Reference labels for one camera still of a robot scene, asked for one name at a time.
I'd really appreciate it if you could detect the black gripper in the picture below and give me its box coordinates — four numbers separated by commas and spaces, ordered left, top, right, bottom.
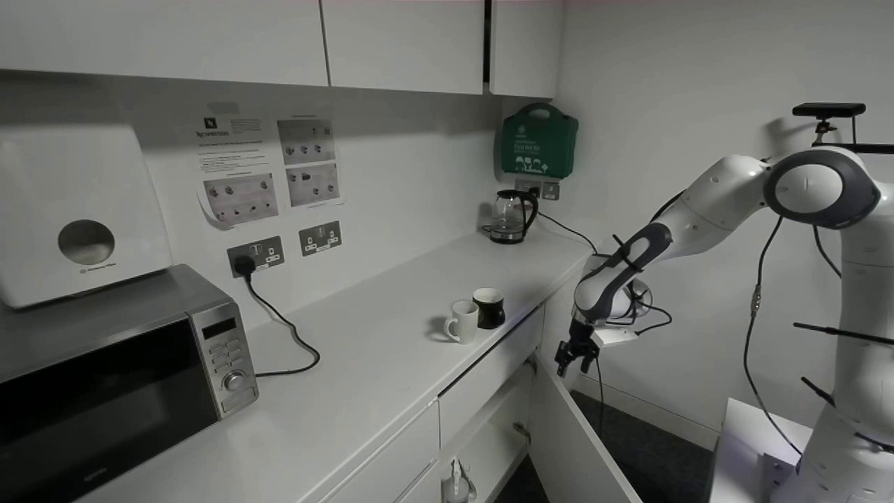
552, 318, 602, 380

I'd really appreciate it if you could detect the grey kitchen drawer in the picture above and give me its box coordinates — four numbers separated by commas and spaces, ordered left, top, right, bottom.
436, 304, 548, 454

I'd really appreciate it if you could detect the black mug white interior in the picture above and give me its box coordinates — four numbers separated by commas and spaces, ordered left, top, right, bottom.
469, 285, 507, 334

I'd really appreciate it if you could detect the white ceramic mug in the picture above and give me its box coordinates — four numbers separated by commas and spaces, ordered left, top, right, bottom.
440, 299, 479, 348

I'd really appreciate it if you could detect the white robot base table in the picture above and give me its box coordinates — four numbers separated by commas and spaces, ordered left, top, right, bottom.
707, 397, 816, 503

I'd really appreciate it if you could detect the white base cabinet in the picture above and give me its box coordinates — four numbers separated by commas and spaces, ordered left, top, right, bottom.
303, 399, 447, 503

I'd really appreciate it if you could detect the clear spray bottle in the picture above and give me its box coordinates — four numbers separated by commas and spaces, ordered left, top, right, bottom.
437, 457, 479, 503

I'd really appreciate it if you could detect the green first aid box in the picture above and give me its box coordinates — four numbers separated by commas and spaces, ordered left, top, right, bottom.
490, 100, 581, 181

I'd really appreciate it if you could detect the small printed picture sheet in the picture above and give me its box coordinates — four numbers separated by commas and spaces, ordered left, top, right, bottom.
284, 162, 342, 209
273, 114, 338, 169

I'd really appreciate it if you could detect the large white instruction sheet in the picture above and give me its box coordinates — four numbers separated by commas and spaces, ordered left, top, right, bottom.
193, 111, 282, 233

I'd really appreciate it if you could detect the silver microwave oven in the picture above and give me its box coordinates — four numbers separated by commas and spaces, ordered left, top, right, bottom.
0, 262, 261, 503

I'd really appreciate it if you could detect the white paper towel dispenser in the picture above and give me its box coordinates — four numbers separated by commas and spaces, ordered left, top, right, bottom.
0, 124, 172, 314

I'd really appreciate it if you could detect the black kettle power cable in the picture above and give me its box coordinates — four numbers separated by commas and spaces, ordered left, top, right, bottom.
532, 208, 602, 260

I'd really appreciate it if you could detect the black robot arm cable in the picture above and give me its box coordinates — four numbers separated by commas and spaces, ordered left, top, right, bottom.
602, 190, 845, 462

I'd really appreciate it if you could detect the empty double wall socket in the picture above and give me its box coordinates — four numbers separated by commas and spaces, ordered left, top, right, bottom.
295, 218, 342, 260

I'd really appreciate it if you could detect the black microwave power cable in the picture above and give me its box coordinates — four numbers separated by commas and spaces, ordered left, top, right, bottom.
232, 254, 324, 380

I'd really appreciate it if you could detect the white wall cabinet door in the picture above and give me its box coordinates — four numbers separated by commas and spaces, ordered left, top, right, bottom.
486, 0, 564, 100
319, 0, 486, 98
0, 0, 330, 91

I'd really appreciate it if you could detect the wall socket with plug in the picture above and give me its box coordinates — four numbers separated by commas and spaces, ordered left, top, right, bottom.
225, 234, 288, 279

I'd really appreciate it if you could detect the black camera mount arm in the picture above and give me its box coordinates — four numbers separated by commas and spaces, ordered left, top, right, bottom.
809, 117, 894, 159

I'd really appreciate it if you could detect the black bar camera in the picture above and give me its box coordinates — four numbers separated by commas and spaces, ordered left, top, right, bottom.
789, 100, 869, 120

